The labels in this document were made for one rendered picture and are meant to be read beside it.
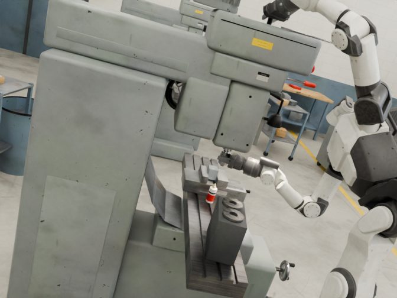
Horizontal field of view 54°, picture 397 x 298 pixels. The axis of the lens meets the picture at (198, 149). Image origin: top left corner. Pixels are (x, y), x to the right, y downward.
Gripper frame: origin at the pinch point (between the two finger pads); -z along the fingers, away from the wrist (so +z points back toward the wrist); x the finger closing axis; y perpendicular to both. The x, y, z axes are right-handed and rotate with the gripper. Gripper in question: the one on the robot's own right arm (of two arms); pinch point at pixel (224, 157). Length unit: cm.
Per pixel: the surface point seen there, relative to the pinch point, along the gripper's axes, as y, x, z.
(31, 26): 60, -511, -496
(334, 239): 125, -219, 118
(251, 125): -22.0, 7.9, 7.9
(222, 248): 21, 44, 15
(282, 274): 60, -16, 50
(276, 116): -26.3, -6.6, 17.4
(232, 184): 20.7, -20.7, 6.7
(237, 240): 16, 43, 19
